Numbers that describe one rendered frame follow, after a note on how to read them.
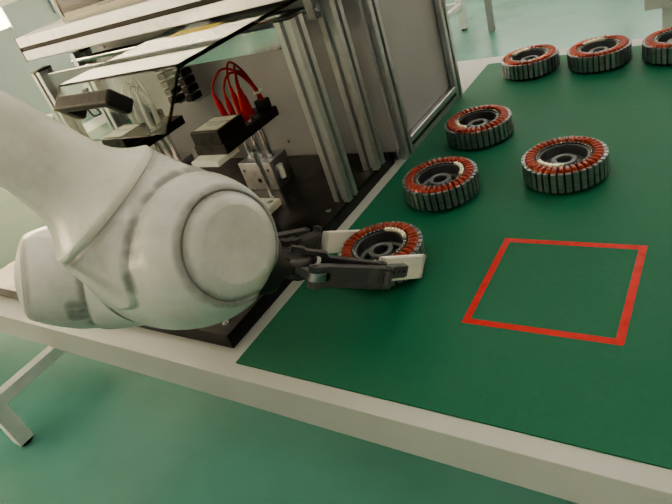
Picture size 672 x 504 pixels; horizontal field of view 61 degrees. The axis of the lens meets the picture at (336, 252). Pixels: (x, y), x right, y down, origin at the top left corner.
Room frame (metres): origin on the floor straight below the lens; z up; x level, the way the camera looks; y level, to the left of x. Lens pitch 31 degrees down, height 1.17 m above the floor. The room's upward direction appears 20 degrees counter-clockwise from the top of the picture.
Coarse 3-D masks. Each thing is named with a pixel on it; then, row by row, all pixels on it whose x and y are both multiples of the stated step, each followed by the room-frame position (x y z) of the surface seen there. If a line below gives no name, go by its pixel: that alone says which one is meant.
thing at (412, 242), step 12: (372, 228) 0.66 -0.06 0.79; (384, 228) 0.66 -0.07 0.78; (396, 228) 0.64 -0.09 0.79; (408, 228) 0.63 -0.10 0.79; (348, 240) 0.66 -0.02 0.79; (360, 240) 0.65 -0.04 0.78; (372, 240) 0.66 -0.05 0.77; (384, 240) 0.65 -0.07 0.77; (396, 240) 0.64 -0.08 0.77; (408, 240) 0.61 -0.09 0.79; (420, 240) 0.60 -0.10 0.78; (348, 252) 0.63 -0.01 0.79; (360, 252) 0.64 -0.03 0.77; (372, 252) 0.62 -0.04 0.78; (384, 252) 0.61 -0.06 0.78; (396, 252) 0.59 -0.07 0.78; (408, 252) 0.58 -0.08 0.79; (420, 252) 0.59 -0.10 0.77
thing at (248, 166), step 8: (264, 152) 0.99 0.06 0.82; (272, 152) 0.97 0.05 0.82; (280, 152) 0.96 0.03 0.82; (248, 160) 0.98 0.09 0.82; (264, 160) 0.95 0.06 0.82; (272, 160) 0.94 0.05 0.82; (280, 160) 0.95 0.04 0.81; (288, 160) 0.97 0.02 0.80; (240, 168) 0.98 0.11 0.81; (248, 168) 0.97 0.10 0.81; (256, 168) 0.95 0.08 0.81; (264, 168) 0.94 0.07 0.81; (272, 168) 0.93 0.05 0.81; (288, 168) 0.96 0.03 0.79; (248, 176) 0.97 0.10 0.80; (256, 176) 0.96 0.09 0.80; (272, 176) 0.93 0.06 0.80; (280, 176) 0.94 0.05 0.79; (288, 176) 0.95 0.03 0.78; (248, 184) 0.98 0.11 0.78; (256, 184) 0.96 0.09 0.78; (264, 184) 0.95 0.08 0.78; (272, 184) 0.94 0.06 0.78; (280, 184) 0.94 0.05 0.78
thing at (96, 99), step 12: (60, 96) 0.74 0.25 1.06; (72, 96) 0.72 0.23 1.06; (84, 96) 0.70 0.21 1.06; (96, 96) 0.69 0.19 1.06; (108, 96) 0.67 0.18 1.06; (120, 96) 0.68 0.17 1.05; (60, 108) 0.73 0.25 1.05; (72, 108) 0.71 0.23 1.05; (84, 108) 0.70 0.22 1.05; (96, 108) 0.69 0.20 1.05; (108, 108) 0.68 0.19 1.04; (120, 108) 0.68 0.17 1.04
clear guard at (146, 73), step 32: (288, 0) 0.85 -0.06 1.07; (192, 32) 0.87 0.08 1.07; (224, 32) 0.77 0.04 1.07; (128, 64) 0.79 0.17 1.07; (160, 64) 0.71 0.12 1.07; (128, 96) 0.71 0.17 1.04; (160, 96) 0.67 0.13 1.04; (96, 128) 0.72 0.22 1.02; (128, 128) 0.68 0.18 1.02; (160, 128) 0.64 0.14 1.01
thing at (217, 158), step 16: (256, 112) 0.98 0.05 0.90; (272, 112) 0.97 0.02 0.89; (208, 128) 0.91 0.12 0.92; (224, 128) 0.89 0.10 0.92; (240, 128) 0.91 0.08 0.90; (256, 128) 0.94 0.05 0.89; (208, 144) 0.90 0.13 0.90; (224, 144) 0.88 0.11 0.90; (256, 144) 0.97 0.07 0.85; (208, 160) 0.88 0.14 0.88; (224, 160) 0.87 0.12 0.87
